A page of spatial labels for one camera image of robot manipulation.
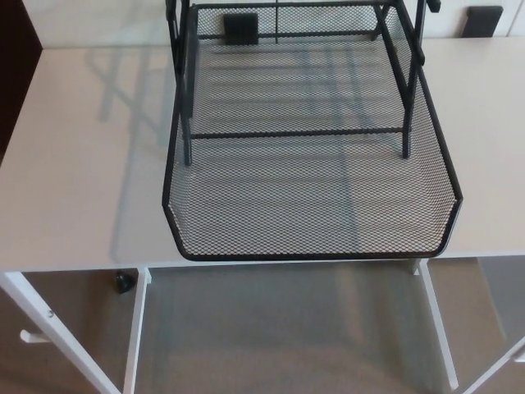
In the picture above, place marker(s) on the black mesh file tray layer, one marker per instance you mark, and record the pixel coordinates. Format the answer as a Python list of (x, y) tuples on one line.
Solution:
[(311, 213)]

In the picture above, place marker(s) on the black metal file tray rack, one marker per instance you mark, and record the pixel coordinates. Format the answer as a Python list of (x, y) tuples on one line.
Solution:
[(188, 135)]

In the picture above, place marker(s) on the black block behind tray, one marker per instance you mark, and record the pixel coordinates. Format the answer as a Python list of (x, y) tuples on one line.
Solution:
[(240, 28)]

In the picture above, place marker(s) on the small black caster wheel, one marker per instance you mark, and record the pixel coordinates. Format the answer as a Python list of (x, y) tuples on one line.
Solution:
[(124, 282)]

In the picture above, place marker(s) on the dark brown cabinet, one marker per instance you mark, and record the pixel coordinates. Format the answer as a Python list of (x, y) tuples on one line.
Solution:
[(16, 61)]

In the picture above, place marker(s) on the white table leg frame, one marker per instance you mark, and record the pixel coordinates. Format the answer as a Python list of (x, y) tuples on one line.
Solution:
[(436, 328), (135, 328)]

